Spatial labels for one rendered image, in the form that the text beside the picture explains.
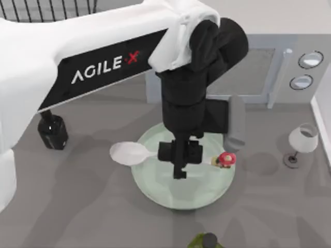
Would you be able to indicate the white spoon with red figure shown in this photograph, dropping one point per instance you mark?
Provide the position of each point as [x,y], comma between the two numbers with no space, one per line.
[126,153]

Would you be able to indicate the pale green round plate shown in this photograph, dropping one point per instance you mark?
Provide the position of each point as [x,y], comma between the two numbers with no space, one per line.
[186,191]

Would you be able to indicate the green bottle with grey cap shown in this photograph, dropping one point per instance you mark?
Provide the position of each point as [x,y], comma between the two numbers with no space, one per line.
[204,241]

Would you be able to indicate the microwave oven door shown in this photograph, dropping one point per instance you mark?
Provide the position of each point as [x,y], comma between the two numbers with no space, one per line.
[248,77]

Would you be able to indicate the black bottle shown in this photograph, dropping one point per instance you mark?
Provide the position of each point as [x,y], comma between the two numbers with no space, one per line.
[53,131]

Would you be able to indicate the white table lamp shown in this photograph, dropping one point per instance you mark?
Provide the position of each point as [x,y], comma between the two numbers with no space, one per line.
[303,139]

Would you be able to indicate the round microwave knob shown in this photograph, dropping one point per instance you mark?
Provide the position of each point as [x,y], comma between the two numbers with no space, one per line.
[310,59]
[301,82]

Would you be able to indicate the pale microwave oven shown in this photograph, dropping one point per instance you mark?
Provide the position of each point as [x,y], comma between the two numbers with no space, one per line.
[282,41]

